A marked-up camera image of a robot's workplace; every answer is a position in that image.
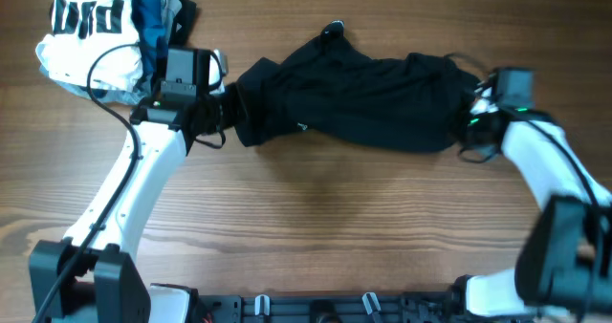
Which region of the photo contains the light grey-blue folded garment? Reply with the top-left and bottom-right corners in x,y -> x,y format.
35,0 -> 183,105

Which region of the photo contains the black polo shirt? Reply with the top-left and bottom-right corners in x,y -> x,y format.
226,20 -> 479,153

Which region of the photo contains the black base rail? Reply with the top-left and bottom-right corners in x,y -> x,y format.
200,291 -> 463,323

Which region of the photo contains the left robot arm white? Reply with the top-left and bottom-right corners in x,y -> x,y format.
29,93 -> 246,322

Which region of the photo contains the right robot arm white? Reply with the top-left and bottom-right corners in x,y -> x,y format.
461,99 -> 611,319

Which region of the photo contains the black folded garment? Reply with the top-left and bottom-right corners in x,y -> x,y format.
168,0 -> 197,46

